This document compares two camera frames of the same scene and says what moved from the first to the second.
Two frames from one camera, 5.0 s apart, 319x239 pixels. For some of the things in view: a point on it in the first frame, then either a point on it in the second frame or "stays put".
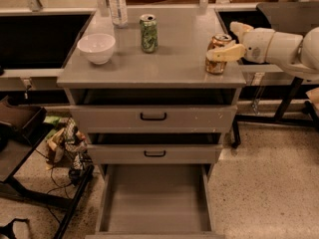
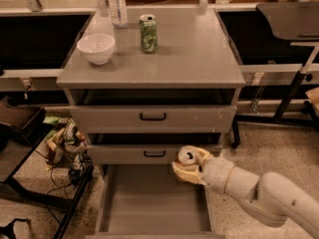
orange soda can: x=216 y=42 to x=186 y=155
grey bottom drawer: x=155 y=201 stays put
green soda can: x=149 y=33 stays put
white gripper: x=256 y=46 to x=216 y=172
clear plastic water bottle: x=118 y=5 stays put
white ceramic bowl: x=98 y=47 stays put
